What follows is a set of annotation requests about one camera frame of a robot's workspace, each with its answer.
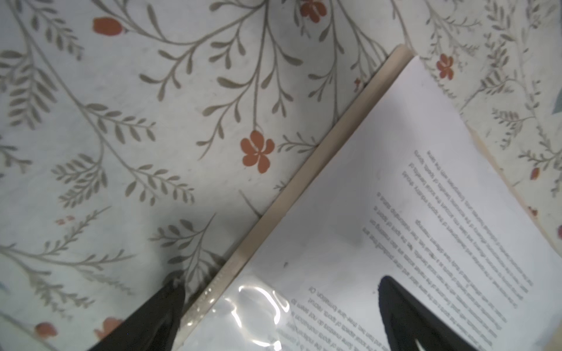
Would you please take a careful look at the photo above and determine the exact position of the printed paper sheet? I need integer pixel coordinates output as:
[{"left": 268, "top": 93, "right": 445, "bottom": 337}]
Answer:
[{"left": 179, "top": 54, "right": 562, "bottom": 351}]

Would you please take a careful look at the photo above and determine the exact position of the floral table mat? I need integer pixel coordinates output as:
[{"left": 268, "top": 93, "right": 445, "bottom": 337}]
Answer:
[{"left": 1, "top": 1, "right": 561, "bottom": 350}]

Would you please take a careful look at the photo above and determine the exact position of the beige paper folder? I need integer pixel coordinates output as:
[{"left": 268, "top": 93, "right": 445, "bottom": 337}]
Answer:
[{"left": 170, "top": 43, "right": 562, "bottom": 351}]

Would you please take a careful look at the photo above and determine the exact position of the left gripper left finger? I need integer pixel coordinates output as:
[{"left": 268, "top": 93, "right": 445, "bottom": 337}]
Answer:
[{"left": 91, "top": 278, "right": 186, "bottom": 351}]

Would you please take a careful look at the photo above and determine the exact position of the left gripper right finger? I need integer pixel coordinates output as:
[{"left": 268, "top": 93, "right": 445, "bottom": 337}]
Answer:
[{"left": 378, "top": 276, "right": 476, "bottom": 351}]

